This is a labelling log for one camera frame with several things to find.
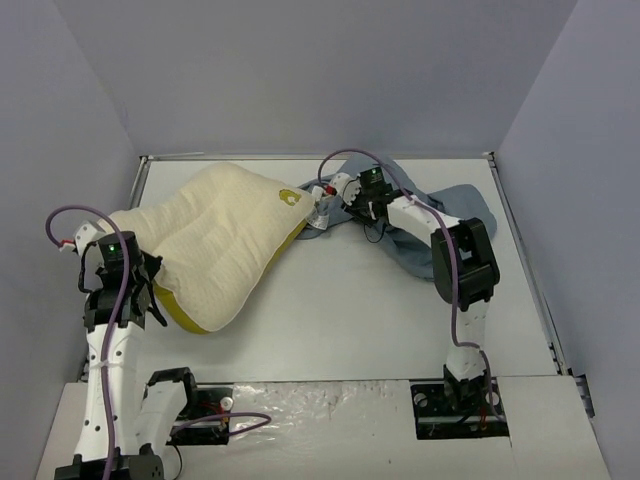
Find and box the striped pillowcase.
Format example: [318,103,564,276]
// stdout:
[297,156,498,281]

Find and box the cream white pillow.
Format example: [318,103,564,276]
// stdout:
[100,162,315,334]

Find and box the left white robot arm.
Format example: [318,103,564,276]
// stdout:
[54,231,202,479]

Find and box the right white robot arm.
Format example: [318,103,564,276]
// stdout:
[330,167,500,413]

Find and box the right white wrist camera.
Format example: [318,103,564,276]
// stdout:
[325,172,361,205]

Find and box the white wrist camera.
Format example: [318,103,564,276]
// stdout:
[58,221,107,256]
[325,172,361,205]

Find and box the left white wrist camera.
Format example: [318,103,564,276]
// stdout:
[58,221,107,256]

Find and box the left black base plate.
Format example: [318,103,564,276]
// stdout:
[167,384,235,445]

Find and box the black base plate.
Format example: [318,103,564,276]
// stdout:
[167,384,235,445]
[410,381,510,440]

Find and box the thin black cable loop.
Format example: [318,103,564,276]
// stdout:
[162,442,185,479]

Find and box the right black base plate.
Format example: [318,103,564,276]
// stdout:
[410,381,510,440]

